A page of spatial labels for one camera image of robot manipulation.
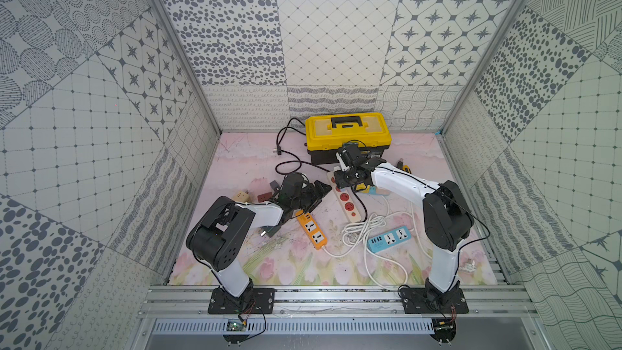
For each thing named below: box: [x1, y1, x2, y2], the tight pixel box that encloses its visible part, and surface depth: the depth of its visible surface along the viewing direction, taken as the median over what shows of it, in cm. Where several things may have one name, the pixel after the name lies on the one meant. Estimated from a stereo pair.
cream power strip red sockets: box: [327, 170, 363, 223], surface depth 95 cm
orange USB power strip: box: [295, 209, 329, 251], surface depth 88 cm
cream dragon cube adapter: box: [233, 190, 249, 203], surface depth 94 cm
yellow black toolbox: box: [304, 111, 392, 165], surface depth 102 cm
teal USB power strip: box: [367, 226, 413, 253], surface depth 85 cm
